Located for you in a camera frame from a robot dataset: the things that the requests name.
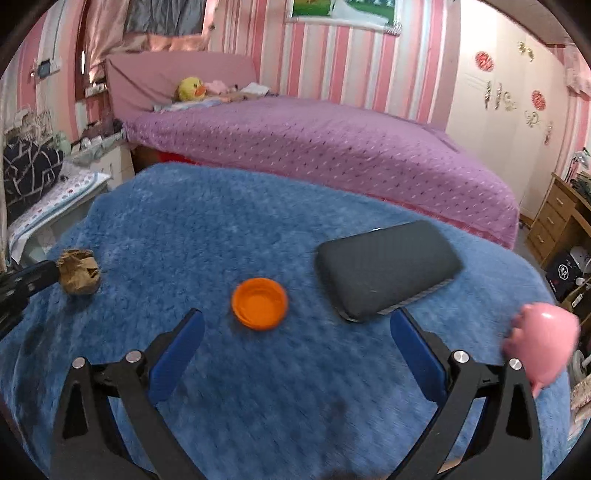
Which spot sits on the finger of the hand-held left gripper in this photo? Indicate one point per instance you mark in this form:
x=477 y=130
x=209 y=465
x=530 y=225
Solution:
x=32 y=277

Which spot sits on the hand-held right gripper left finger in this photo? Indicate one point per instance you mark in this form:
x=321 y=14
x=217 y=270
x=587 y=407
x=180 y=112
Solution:
x=178 y=355

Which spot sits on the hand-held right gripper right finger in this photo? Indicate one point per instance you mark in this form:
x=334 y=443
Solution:
x=418 y=360

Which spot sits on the brown paper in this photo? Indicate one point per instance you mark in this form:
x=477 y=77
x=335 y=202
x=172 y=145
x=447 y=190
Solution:
x=81 y=274

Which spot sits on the orange round lid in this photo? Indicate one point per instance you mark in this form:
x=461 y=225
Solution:
x=258 y=304

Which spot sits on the white nightstand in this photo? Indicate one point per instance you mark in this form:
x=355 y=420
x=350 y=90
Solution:
x=69 y=198

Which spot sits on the black case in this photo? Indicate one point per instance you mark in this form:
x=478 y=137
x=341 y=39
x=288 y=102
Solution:
x=388 y=267

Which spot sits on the dark patterned bag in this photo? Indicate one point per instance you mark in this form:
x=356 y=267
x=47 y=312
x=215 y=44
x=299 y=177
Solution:
x=32 y=175

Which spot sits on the blue quilted blanket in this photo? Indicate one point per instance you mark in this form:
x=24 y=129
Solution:
x=184 y=230

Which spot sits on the pink mug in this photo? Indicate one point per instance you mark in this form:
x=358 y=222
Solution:
x=545 y=337

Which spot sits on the black printed box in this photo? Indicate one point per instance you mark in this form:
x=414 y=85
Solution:
x=562 y=270

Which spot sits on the white fan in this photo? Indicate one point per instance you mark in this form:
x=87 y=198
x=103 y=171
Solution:
x=581 y=258

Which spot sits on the wooden desk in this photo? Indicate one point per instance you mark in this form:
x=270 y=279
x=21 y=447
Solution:
x=554 y=217

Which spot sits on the pink headboard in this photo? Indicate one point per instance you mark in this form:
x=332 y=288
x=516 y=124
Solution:
x=147 y=78

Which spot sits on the purple bed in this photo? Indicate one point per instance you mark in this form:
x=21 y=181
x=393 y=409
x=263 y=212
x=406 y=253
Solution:
x=323 y=147

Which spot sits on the white wardrobe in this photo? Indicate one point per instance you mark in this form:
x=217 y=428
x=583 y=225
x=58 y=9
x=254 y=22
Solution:
x=485 y=129

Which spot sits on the yellow duck plush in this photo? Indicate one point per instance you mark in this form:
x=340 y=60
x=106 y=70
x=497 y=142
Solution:
x=190 y=88

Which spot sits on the pink satin curtain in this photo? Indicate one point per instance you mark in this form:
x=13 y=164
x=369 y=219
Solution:
x=106 y=37

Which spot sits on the white cloth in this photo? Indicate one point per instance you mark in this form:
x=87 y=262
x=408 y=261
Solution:
x=255 y=87

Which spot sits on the red round decal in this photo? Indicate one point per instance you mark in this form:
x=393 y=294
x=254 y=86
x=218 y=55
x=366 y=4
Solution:
x=483 y=61
x=537 y=99

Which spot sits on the grey curtain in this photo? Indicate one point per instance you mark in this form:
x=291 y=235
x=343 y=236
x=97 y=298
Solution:
x=161 y=14

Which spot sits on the pink floral curtain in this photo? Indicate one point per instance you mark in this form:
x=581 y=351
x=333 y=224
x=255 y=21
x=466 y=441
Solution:
x=579 y=69

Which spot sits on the framed wedding photo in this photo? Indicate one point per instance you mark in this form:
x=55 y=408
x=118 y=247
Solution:
x=341 y=11

